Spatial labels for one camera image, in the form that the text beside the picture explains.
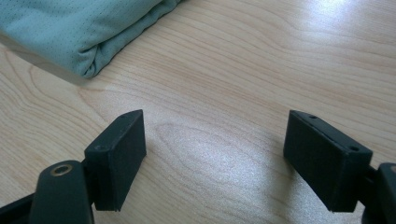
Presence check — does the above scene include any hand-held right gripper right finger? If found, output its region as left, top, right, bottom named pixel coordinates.
left=282, top=109, right=374, bottom=214

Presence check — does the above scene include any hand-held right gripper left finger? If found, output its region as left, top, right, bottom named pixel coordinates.
left=84, top=108, right=148, bottom=213

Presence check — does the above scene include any green mesh cloth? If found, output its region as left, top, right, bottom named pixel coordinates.
left=0, top=0, right=182, bottom=79

